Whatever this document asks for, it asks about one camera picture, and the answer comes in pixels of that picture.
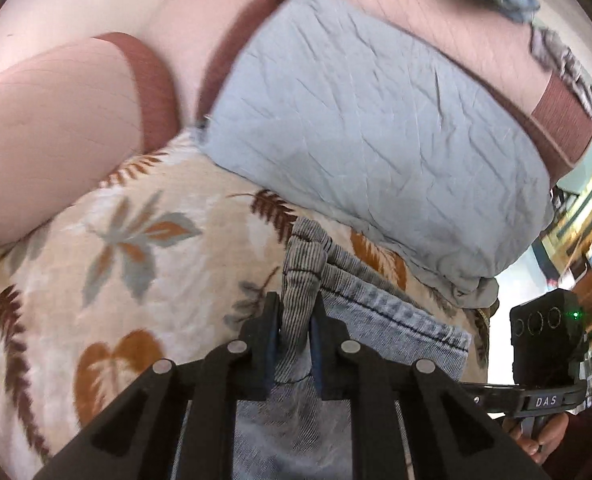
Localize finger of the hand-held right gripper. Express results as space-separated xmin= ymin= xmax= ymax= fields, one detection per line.
xmin=458 ymin=382 xmax=524 ymax=415

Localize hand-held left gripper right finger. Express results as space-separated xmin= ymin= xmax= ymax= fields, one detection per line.
xmin=310 ymin=292 xmax=551 ymax=480

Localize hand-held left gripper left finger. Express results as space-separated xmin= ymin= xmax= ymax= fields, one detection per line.
xmin=33 ymin=291 xmax=282 ymax=480

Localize grey denim pants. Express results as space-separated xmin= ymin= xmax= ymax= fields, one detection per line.
xmin=236 ymin=216 xmax=472 ymax=480

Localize person's right forearm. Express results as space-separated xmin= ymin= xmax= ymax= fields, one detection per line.
xmin=543 ymin=404 xmax=592 ymax=480

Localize person's right hand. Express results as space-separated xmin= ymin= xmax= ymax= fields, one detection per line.
xmin=500 ymin=410 xmax=571 ymax=466

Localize leaf print blanket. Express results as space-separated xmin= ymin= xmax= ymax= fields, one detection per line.
xmin=0 ymin=127 xmax=491 ymax=480

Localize grey-blue quilted pillow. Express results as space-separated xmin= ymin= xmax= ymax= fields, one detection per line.
xmin=196 ymin=0 xmax=557 ymax=308

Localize grey patterned cloth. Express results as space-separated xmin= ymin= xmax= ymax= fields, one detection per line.
xmin=528 ymin=25 xmax=592 ymax=130

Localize pink bolster cushion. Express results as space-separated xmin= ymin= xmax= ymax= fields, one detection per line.
xmin=0 ymin=32 xmax=183 ymax=266

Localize pink backrest cushion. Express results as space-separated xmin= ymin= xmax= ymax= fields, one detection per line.
xmin=146 ymin=0 xmax=297 ymax=128

